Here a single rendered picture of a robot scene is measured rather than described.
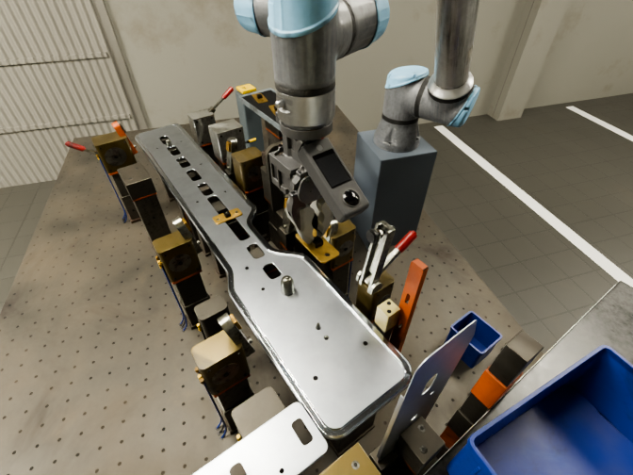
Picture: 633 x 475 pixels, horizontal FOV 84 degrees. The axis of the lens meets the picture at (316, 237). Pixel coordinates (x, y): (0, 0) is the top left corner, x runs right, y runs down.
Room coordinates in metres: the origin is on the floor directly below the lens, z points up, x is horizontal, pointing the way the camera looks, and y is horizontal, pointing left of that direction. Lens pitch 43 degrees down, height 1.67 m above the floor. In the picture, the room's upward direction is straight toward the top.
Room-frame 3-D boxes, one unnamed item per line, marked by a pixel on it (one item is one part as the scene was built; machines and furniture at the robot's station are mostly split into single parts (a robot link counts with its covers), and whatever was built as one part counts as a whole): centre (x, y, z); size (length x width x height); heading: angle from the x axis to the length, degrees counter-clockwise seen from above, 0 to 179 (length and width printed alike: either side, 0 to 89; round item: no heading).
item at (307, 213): (0.44, 0.03, 1.30); 0.06 x 0.03 x 0.09; 36
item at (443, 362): (0.20, -0.15, 1.17); 0.12 x 0.01 x 0.34; 125
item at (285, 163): (0.45, 0.02, 1.41); 0.09 x 0.08 x 0.12; 36
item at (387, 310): (0.43, -0.15, 0.88); 0.04 x 0.04 x 0.37; 35
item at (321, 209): (0.46, 0.00, 1.30); 0.06 x 0.03 x 0.09; 35
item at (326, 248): (0.43, 0.00, 1.26); 0.08 x 0.04 x 0.01; 36
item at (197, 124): (1.39, 0.46, 0.88); 0.12 x 0.07 x 0.36; 125
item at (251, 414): (0.25, 0.12, 0.84); 0.12 x 0.07 x 0.28; 125
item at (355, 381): (0.82, 0.28, 1.00); 1.38 x 0.22 x 0.02; 35
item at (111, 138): (1.17, 0.77, 0.88); 0.14 x 0.09 x 0.36; 125
